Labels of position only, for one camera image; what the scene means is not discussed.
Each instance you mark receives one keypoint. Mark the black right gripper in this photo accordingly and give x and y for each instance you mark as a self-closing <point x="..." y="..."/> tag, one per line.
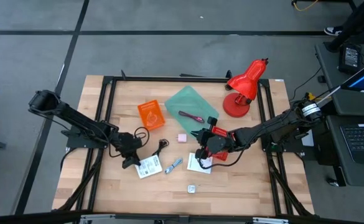
<point x="216" y="143"/>

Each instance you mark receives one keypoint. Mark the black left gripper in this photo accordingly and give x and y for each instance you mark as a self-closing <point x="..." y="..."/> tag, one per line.
<point x="130" y="144"/>

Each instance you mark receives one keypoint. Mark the pink wall charger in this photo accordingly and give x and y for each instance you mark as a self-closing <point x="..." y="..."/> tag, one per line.
<point x="182" y="138"/>

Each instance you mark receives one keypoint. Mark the white box green print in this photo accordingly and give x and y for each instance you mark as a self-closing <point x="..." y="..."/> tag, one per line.
<point x="149" y="166"/>

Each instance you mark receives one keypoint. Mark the white card reader box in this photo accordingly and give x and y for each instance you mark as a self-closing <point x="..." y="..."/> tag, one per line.
<point x="194" y="165"/>

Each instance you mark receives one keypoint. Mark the green white wall charger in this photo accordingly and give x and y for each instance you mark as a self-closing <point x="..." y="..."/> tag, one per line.
<point x="191" y="188"/>

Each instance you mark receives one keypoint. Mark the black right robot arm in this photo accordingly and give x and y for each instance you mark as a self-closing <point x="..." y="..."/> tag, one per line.
<point x="272" y="127"/>

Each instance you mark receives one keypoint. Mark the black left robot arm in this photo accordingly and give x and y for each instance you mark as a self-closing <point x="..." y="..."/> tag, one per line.
<point x="76" y="121"/>

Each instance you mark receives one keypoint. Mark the teal translucent plastic bin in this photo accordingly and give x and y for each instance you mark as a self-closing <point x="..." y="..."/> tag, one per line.
<point x="188" y="102"/>

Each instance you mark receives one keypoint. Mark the red plastic basket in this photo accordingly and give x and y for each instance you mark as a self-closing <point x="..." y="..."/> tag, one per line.
<point x="220" y="131"/>

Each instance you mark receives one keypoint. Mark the orange plastic basket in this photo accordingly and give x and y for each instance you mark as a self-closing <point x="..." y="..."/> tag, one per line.
<point x="150" y="116"/>

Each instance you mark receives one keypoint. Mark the red desk lamp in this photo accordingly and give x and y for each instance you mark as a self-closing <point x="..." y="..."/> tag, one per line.
<point x="247" y="81"/>

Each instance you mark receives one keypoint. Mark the yellow power plug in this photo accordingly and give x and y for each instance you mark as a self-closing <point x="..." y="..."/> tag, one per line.
<point x="309" y="96"/>

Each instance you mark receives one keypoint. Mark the grey side desk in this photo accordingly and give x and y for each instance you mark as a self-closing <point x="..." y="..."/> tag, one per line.
<point x="328" y="71"/>

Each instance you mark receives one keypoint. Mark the black laptop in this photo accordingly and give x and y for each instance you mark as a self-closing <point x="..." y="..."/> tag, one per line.
<point x="362" y="140"/>

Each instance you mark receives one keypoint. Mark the person's shoe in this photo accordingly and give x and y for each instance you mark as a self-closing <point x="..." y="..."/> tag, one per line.
<point x="331" y="31"/>

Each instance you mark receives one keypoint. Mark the black power adapter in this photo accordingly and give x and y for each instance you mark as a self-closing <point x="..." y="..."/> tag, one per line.
<point x="351" y="59"/>

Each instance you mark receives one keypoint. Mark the person's leg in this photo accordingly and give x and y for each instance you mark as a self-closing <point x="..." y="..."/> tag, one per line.
<point x="356" y="18"/>

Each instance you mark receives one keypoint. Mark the black aluminium table frame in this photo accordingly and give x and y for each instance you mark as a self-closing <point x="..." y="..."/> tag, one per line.
<point x="169" y="79"/>

